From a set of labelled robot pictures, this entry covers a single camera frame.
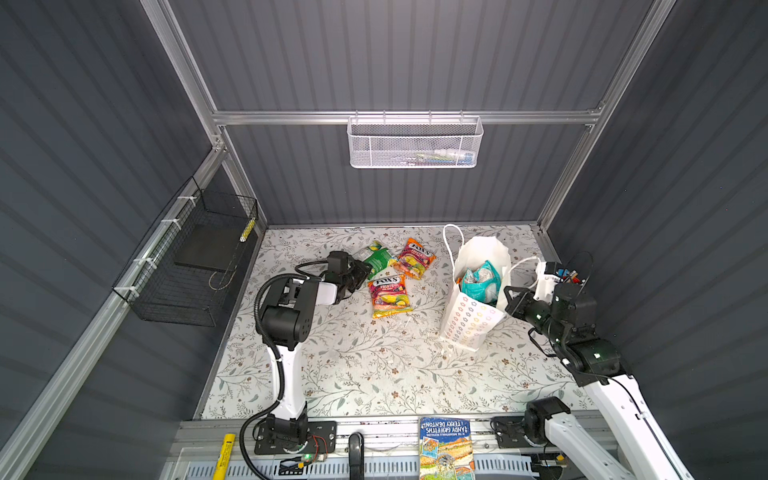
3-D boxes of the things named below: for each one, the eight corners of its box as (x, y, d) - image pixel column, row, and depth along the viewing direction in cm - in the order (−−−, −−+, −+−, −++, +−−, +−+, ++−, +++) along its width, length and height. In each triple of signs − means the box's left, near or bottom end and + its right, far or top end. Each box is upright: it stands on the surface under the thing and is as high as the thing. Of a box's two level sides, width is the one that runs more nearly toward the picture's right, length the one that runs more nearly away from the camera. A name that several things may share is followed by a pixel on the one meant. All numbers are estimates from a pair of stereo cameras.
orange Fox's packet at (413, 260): (389, 265, 110) (389, 260, 107) (409, 242, 117) (409, 236, 115) (418, 281, 105) (419, 275, 103) (437, 256, 113) (438, 250, 110)
